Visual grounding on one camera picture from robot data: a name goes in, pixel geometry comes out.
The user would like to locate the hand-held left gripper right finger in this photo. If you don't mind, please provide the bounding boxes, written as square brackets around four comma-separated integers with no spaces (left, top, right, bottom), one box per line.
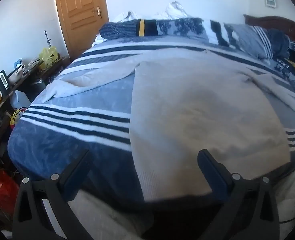
[197,149,281,240]

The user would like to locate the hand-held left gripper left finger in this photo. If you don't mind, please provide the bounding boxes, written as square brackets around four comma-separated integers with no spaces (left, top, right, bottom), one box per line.
[12,149,94,240]

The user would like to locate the beige knit sweater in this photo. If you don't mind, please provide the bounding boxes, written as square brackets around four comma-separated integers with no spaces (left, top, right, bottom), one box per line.
[41,49,295,203]

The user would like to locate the blue striped bed blanket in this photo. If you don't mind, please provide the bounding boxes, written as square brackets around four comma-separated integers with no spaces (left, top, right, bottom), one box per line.
[7,35,295,205]

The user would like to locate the red plastic bag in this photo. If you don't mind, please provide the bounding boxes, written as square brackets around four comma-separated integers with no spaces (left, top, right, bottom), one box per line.
[0,169,19,213]

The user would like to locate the dark blue garment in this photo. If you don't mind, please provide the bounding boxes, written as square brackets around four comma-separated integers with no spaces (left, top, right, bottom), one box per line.
[267,29,292,58]

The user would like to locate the dark cluttered side desk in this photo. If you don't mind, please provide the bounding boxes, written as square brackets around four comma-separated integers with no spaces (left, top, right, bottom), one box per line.
[0,57,70,155]

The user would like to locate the translucent plastic jug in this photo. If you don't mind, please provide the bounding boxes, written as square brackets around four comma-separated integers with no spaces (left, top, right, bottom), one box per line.
[11,90,32,111]

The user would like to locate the dark wooden headboard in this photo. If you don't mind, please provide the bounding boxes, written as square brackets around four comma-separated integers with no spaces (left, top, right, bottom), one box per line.
[243,14,295,44]

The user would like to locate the blue striped pillow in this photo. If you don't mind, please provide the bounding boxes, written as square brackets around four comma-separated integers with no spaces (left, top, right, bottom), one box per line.
[224,23,278,59]

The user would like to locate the black and white box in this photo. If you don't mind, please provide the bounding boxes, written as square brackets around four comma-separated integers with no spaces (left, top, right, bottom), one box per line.
[0,70,12,97]

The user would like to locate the yellow plastic bag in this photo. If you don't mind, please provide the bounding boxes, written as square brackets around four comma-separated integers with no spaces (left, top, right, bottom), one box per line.
[39,46,59,69]

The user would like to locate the thin black rod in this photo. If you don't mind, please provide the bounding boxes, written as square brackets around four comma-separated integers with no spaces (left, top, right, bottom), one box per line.
[44,29,52,48]

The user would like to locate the folded blue printed quilt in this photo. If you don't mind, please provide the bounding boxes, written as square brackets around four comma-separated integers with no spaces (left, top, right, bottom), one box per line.
[99,17,245,48]

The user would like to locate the wooden door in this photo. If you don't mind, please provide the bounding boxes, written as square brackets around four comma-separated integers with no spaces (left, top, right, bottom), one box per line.
[54,0,109,62]

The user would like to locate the white bedding pile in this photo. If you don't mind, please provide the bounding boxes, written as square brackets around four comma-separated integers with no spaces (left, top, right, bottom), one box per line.
[112,1,195,22]

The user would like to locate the black cable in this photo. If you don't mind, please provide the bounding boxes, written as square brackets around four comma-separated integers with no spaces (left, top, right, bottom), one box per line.
[279,205,295,225]

